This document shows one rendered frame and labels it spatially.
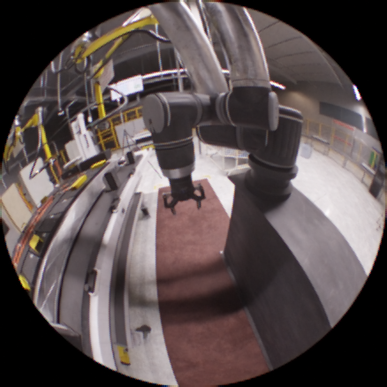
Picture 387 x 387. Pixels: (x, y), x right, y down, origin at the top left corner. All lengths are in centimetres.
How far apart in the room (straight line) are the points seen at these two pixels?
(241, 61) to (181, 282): 139
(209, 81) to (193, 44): 17
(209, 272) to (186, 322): 55
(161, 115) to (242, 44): 25
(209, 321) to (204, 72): 154
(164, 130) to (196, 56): 35
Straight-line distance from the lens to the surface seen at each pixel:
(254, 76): 31
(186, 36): 55
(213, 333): 125
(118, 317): 105
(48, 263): 64
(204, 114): 33
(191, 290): 122
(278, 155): 45
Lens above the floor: 120
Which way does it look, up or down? 37 degrees down
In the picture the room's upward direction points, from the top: 8 degrees counter-clockwise
